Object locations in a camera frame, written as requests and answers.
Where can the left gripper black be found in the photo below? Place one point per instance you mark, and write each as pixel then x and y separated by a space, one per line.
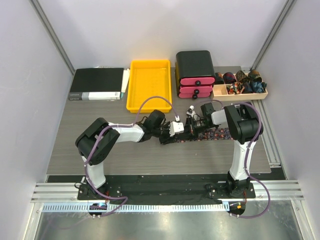
pixel 167 139

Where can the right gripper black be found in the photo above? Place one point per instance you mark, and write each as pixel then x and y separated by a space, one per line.
pixel 195 133

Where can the dark patterned necktie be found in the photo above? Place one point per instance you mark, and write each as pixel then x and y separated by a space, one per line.
pixel 208 135

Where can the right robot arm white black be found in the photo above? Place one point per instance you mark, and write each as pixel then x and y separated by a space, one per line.
pixel 245 127

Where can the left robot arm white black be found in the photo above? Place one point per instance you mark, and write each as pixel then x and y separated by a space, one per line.
pixel 97 141

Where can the wooden compartment box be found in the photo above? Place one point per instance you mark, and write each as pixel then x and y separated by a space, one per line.
pixel 220 93

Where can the black pink drawer unit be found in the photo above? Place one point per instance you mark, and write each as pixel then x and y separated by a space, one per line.
pixel 194 74

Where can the rolled floral tie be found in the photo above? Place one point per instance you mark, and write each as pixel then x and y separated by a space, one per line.
pixel 233 89

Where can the yellow plastic tray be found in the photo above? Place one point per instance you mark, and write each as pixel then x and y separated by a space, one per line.
pixel 149 86

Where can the rolled red patterned tie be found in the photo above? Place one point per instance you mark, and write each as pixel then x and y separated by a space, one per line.
pixel 229 78

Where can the rolled navy tie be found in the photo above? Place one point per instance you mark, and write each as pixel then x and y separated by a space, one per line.
pixel 245 87

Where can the rolled brown patterned tie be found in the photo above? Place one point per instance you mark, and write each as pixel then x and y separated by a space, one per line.
pixel 241 77

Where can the white teal pen box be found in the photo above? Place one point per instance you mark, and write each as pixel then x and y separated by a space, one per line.
pixel 125 80

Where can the rolled blue tie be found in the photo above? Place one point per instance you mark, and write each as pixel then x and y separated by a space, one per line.
pixel 258 87

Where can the rolled orange dark tie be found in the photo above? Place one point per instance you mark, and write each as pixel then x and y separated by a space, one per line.
pixel 255 75

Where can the black binder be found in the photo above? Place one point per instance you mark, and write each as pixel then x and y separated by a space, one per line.
pixel 96 84

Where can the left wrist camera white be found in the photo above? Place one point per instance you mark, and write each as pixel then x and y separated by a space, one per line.
pixel 176 126

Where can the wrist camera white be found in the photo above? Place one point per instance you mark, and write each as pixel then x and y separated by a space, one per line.
pixel 176 126
pixel 191 113

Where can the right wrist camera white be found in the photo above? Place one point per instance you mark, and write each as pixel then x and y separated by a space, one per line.
pixel 191 113

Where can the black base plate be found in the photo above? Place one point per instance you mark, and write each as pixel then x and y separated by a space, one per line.
pixel 164 190

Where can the white slotted cable duct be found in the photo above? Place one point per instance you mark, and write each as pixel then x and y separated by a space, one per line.
pixel 99 207

